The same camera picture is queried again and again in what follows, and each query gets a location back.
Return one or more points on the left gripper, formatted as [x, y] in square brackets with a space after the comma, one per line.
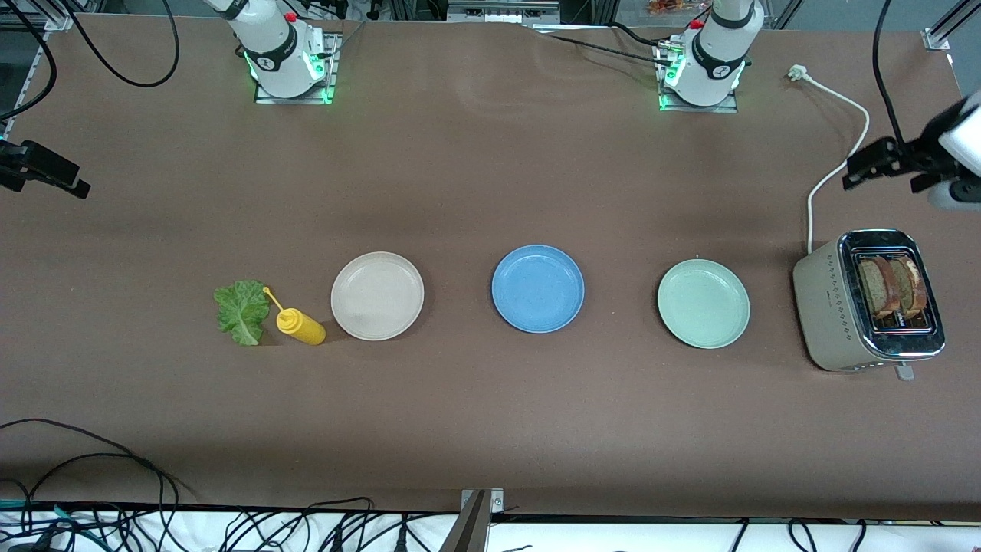
[914, 156]

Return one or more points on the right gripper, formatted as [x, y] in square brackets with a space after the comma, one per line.
[17, 163]

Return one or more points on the toasted bread slice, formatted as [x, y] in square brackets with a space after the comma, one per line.
[877, 287]
[916, 287]

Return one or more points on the green lettuce leaf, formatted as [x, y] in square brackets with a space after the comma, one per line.
[241, 307]

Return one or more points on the yellow squeeze bottle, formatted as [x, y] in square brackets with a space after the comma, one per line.
[303, 328]

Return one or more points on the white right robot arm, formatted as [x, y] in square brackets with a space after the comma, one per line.
[272, 46]

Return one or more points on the mint green round plate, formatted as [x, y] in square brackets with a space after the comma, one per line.
[703, 303]

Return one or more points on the beige round plate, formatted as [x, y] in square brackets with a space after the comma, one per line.
[377, 296]

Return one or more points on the blue round plate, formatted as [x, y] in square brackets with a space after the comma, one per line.
[538, 289]

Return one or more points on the beige chrome toaster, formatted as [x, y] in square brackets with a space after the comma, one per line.
[828, 307]

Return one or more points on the orange packet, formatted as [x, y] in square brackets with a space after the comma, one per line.
[674, 6]

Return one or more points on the grey equipment box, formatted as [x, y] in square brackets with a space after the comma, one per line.
[502, 11]

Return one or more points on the aluminium frame profile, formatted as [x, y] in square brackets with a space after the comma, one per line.
[936, 37]
[57, 21]

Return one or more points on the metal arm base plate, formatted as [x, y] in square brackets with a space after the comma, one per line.
[724, 109]
[334, 69]

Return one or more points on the metal mounting post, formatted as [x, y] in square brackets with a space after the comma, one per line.
[469, 529]

